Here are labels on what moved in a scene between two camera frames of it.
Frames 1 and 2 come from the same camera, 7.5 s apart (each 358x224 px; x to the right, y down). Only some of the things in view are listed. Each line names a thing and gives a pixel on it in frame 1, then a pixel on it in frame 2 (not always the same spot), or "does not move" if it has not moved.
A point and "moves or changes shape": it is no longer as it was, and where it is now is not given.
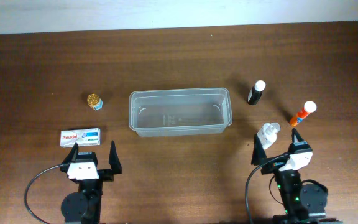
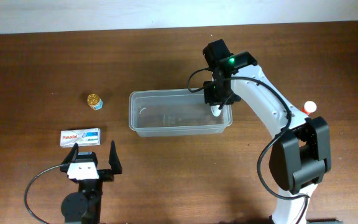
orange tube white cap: (309, 106) does not move
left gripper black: (108, 175) does not move
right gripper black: (259, 154) -> (210, 98)
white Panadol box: (82, 137) does not move
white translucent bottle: (267, 134) moves or changes shape
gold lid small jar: (94, 101) does not move
